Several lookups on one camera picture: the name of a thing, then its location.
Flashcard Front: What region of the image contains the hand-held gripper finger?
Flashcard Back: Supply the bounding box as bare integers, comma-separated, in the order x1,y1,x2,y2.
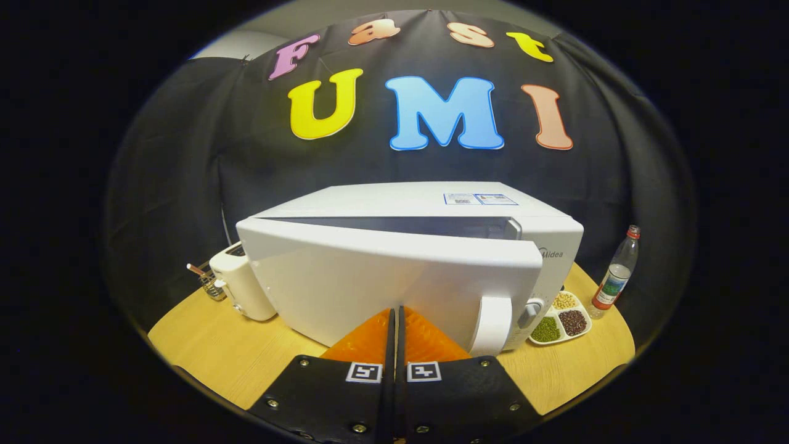
396,305,543,443
248,307,396,443

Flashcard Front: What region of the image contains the white toaster oven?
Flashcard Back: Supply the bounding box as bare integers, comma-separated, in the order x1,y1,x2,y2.
236,181,585,358

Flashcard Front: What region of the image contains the white pop-up toaster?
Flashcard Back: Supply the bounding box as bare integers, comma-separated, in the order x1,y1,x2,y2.
208,241,277,322

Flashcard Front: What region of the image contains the white divided dish of beans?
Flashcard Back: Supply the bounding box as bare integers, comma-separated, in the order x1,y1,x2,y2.
528,290,593,346

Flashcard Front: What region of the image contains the clear plastic water bottle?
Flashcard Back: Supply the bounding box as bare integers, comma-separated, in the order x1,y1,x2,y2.
587,225,642,319

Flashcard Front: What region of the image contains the wire mesh utensil basket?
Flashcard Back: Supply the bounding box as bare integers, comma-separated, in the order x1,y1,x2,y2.
198,271,227,302

